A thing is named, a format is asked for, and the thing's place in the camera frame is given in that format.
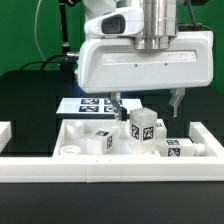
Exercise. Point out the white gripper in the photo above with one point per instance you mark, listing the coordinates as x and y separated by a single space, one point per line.
134 45

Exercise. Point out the white sheet with fiducial tags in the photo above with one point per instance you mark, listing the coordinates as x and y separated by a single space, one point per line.
94 105

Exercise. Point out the white U-shaped obstacle fence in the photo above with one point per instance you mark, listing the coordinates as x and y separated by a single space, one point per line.
119 168

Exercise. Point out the white left corner block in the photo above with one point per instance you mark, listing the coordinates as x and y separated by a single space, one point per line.
5 134

